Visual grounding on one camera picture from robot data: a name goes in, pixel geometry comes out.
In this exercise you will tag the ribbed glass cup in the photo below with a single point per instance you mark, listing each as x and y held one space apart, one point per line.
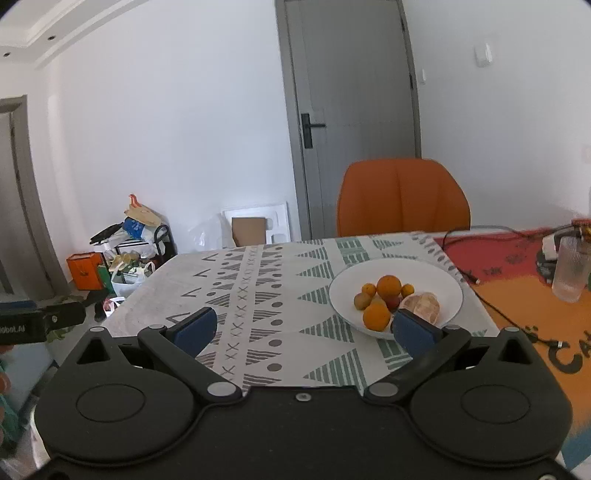
570 270

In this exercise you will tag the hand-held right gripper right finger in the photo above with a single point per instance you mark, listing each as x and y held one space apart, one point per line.
413 334

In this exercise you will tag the medium orange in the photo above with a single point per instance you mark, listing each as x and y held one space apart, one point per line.
388 286

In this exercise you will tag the white wall switch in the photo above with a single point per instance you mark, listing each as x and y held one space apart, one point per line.
483 54

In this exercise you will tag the grey side door frame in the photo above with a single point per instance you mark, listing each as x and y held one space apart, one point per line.
27 184

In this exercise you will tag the black flat item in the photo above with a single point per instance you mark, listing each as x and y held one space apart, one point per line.
108 233

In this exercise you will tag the grey door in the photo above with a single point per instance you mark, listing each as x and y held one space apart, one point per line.
355 92

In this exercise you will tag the red orange printed mat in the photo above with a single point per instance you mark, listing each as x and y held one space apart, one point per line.
521 295

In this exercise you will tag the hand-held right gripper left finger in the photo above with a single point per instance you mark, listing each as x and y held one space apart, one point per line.
196 330

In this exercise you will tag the white plate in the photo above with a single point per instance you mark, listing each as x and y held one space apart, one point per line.
351 277

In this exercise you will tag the patterned grey green tablecloth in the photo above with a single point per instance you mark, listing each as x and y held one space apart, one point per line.
277 295

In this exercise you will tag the small orange kumquat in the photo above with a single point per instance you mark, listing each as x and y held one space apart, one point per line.
407 290
368 290

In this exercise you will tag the large orange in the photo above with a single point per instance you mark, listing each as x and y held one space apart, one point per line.
377 317

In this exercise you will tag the yellow-green round fruit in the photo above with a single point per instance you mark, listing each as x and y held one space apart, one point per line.
361 301
378 301

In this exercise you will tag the brown paper bag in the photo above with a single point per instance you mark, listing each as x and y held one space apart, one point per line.
141 212

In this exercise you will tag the dark red round fruit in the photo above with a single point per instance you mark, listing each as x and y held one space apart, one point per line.
393 302

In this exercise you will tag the orange box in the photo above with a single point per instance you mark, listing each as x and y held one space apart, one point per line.
85 272

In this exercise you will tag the brown cardboard piece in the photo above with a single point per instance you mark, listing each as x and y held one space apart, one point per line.
249 230

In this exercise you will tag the peeled citrus piece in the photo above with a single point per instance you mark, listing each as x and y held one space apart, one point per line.
408 304
429 305

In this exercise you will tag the white foam board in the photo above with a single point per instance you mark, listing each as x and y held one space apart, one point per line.
277 217

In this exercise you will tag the blue packet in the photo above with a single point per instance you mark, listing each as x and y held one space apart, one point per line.
134 227

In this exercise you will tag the clear plastic sheet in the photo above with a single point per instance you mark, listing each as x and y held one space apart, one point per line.
205 235

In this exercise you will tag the black metal rack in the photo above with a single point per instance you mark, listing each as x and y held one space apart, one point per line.
162 240

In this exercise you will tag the orange chair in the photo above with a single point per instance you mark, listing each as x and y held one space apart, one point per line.
401 198

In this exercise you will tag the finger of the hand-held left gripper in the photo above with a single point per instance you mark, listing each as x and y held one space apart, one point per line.
64 316

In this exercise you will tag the white red printed plastic bag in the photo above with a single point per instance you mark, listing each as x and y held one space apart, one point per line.
113 305

